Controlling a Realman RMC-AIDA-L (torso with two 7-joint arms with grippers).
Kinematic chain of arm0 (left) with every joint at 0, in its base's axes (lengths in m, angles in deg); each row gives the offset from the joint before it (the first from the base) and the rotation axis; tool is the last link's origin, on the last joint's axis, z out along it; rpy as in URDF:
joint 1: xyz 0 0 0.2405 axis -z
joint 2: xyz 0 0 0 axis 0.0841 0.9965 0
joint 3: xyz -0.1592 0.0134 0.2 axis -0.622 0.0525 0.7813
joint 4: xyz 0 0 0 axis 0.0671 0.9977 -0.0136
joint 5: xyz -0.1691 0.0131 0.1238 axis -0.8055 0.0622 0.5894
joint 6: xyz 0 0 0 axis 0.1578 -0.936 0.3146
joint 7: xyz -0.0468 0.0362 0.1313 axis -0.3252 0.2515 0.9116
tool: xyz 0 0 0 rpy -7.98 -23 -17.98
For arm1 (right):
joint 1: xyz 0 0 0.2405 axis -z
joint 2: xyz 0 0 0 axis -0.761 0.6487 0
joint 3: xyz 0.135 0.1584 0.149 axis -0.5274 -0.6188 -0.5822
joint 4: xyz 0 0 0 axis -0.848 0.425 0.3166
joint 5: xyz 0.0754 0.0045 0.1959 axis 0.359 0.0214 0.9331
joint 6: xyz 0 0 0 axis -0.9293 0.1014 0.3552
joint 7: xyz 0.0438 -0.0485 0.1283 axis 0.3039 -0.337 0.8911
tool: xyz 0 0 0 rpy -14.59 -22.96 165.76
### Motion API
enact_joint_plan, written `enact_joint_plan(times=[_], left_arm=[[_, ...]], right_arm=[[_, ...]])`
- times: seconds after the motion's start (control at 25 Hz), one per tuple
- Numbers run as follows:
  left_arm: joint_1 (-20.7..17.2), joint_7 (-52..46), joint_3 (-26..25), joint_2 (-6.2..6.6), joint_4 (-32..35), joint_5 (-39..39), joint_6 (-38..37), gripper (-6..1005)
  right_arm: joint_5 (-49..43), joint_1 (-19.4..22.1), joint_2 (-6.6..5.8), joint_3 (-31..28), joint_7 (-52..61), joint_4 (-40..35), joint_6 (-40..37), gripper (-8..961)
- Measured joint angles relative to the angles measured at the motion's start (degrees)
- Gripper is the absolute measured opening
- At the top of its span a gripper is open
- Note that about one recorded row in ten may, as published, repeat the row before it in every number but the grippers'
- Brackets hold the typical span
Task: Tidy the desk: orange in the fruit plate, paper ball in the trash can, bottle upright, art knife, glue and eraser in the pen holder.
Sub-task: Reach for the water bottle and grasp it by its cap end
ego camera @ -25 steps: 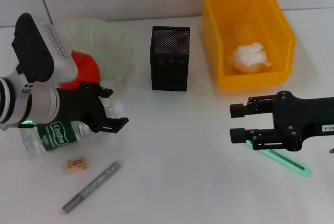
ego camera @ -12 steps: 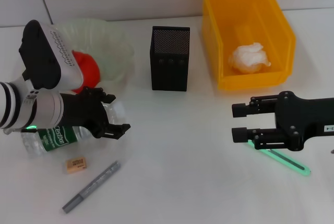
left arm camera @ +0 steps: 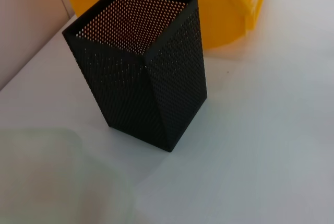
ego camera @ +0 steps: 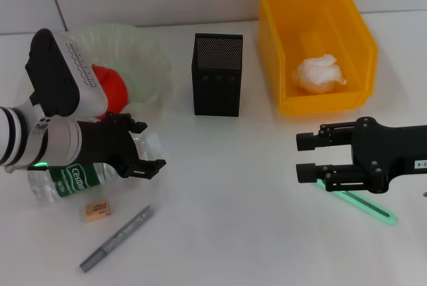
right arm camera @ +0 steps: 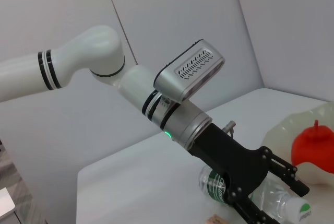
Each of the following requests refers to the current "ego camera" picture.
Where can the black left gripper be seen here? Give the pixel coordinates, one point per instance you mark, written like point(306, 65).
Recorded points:
point(103, 142)

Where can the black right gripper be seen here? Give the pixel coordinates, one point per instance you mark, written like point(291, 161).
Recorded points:
point(387, 149)

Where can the clear plastic water bottle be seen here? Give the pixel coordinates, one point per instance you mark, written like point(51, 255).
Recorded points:
point(75, 181)

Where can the green utility knife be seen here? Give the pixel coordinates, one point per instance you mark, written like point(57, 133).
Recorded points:
point(370, 207)

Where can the white paper ball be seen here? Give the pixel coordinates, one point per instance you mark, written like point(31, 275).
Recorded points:
point(317, 74)

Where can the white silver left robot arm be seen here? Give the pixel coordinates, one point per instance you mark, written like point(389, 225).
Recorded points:
point(43, 142)

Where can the small beige eraser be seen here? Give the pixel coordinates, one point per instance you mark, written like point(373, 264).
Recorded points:
point(96, 211)

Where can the green glass fruit plate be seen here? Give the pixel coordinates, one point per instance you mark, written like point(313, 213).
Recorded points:
point(143, 59)

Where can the black mesh pen holder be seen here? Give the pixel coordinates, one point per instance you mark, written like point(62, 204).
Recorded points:
point(217, 92)

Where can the grey marker pen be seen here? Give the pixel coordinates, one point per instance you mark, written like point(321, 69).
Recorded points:
point(120, 236)

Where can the yellow plastic bin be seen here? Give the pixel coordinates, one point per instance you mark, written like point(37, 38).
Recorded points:
point(300, 16)

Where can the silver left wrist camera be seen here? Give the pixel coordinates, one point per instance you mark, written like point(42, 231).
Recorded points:
point(60, 76)

